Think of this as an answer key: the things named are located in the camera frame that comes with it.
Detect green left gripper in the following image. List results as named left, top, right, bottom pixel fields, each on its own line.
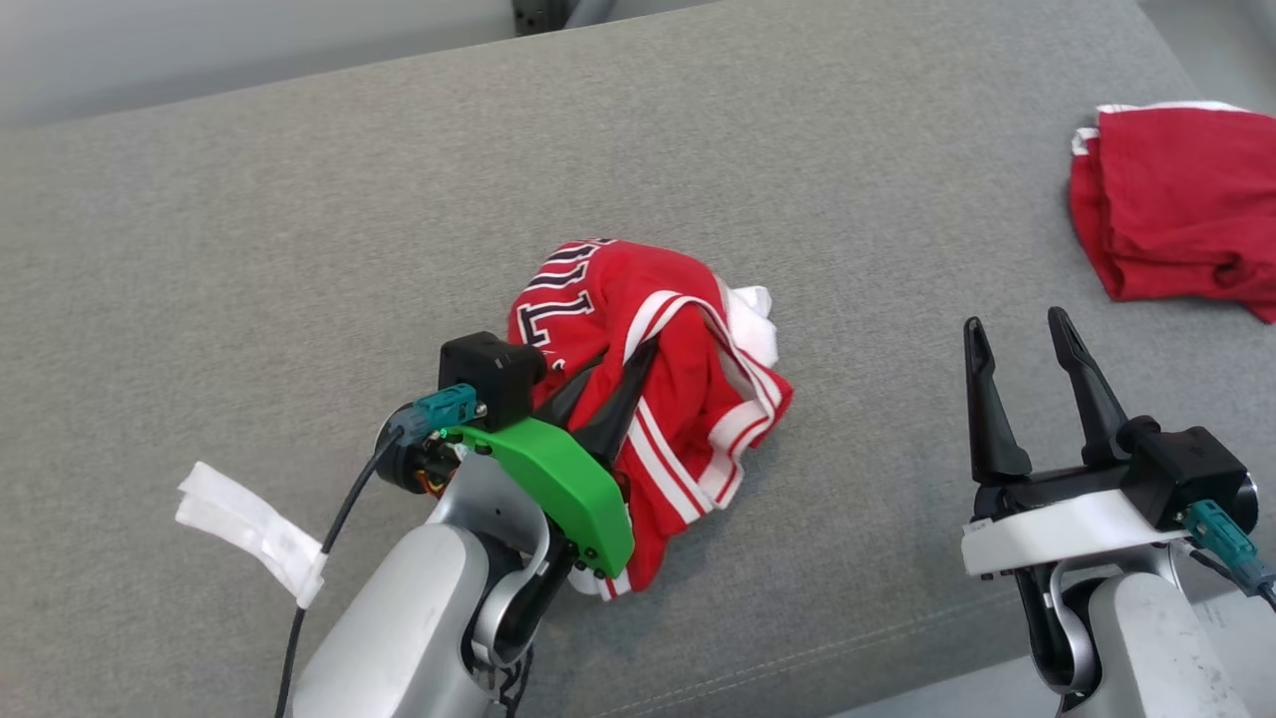
left=444, top=339, right=659, bottom=579

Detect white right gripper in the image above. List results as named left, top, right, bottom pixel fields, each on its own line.
left=962, top=306, right=1192, bottom=577

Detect red jersey with white sleeves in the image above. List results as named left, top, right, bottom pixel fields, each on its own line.
left=506, top=237, right=797, bottom=601

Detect red shorts with white trim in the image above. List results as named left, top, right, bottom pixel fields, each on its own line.
left=1069, top=100, right=1276, bottom=325

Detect grey fabric sofa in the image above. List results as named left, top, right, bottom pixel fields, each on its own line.
left=0, top=0, right=1276, bottom=718

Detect teal cable plug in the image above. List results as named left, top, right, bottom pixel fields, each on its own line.
left=413, top=383, right=481, bottom=441
left=1183, top=499, right=1276, bottom=599

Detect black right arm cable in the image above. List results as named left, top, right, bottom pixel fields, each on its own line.
left=1186, top=546, right=1276, bottom=611

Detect white left cable tag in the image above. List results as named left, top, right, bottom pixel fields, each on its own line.
left=175, top=461, right=329, bottom=610

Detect dark hinge bracket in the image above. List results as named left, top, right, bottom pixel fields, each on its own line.
left=511, top=0, right=571, bottom=38

